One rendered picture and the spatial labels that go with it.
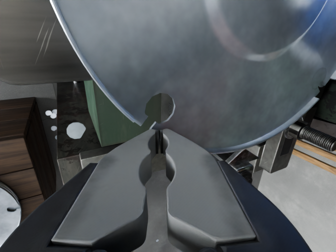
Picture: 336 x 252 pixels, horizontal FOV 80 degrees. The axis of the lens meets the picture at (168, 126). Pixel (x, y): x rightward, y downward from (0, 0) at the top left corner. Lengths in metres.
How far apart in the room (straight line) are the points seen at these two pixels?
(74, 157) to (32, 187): 0.38
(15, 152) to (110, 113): 0.40
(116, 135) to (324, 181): 1.58
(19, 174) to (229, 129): 0.59
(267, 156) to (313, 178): 1.44
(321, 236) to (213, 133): 1.80
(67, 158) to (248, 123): 0.25
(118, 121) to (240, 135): 0.16
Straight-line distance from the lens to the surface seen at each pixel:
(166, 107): 0.28
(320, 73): 0.26
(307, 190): 1.83
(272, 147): 0.33
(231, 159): 0.20
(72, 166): 0.34
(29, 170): 0.67
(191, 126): 0.16
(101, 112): 0.28
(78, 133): 0.28
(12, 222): 0.76
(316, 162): 1.37
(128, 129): 0.30
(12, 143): 0.63
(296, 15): 0.20
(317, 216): 1.89
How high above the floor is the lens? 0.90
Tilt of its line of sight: 53 degrees down
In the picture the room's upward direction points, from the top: 133 degrees clockwise
